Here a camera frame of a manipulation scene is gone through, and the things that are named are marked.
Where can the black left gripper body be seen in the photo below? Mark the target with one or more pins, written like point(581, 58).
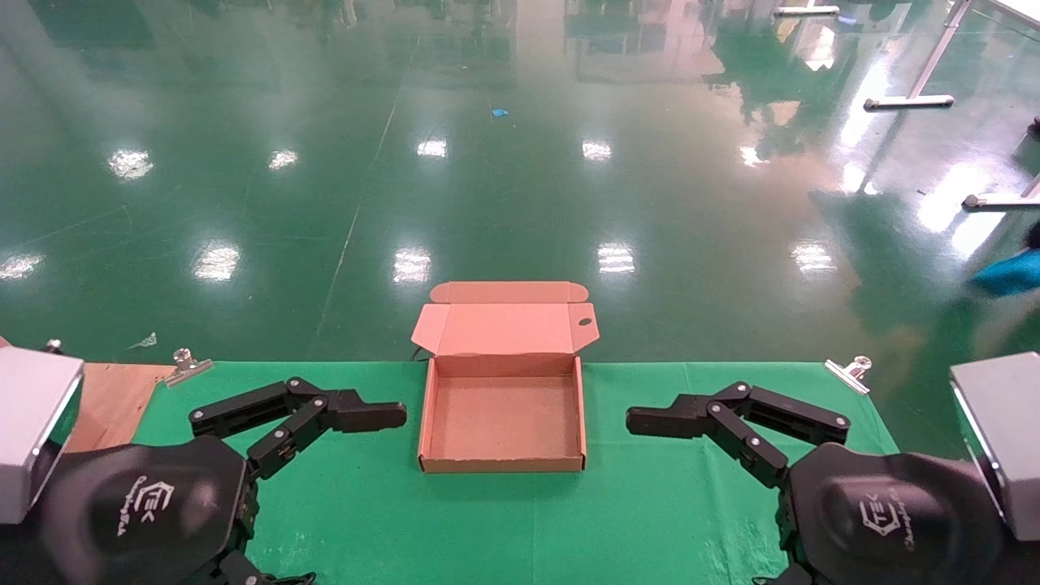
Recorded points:
point(138, 504)

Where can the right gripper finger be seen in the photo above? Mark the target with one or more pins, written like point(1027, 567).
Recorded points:
point(751, 447)
point(796, 410)

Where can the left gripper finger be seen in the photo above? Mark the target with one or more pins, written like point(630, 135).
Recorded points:
point(284, 443)
point(244, 402)

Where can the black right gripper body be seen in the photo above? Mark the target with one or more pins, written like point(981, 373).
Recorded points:
point(886, 520)

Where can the open brown cardboard box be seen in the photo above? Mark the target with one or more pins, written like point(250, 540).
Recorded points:
point(504, 422)

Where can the silver metal binder clip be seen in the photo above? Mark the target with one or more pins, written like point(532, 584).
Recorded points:
point(847, 374)
point(188, 370)
point(54, 347)

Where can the brown wooden board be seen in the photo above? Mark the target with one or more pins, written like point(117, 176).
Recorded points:
point(114, 402)

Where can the clear plastic floor scrap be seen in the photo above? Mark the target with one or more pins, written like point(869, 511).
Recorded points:
point(145, 342)

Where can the green table cloth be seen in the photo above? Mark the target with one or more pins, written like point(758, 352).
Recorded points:
point(504, 528)

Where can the blue clothed person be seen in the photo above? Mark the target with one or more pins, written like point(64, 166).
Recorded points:
point(1011, 272)

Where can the white metal table leg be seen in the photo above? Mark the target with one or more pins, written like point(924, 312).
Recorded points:
point(910, 102)
point(999, 201)
point(804, 10)

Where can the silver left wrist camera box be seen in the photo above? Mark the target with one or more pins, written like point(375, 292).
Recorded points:
point(32, 422)

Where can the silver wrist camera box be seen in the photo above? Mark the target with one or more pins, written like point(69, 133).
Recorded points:
point(32, 422)
point(1003, 431)

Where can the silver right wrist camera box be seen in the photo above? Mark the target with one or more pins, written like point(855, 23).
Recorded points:
point(1003, 431)

